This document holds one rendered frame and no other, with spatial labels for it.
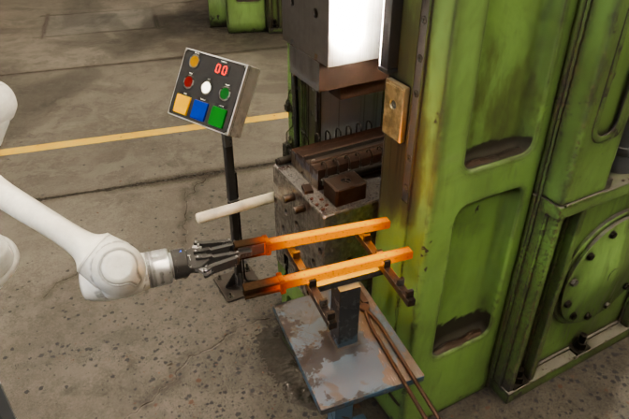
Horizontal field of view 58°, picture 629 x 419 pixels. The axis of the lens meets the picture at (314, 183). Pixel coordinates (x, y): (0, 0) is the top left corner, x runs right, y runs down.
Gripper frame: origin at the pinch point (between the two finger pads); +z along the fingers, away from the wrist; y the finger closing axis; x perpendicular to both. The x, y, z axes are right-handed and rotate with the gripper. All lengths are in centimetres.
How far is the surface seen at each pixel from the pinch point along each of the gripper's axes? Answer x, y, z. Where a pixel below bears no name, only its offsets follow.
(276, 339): -101, -57, 26
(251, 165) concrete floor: -102, -212, 61
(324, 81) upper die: 28, -35, 35
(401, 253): -2.2, 13.3, 37.6
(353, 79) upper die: 27, -36, 45
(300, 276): -2.9, 11.8, 9.7
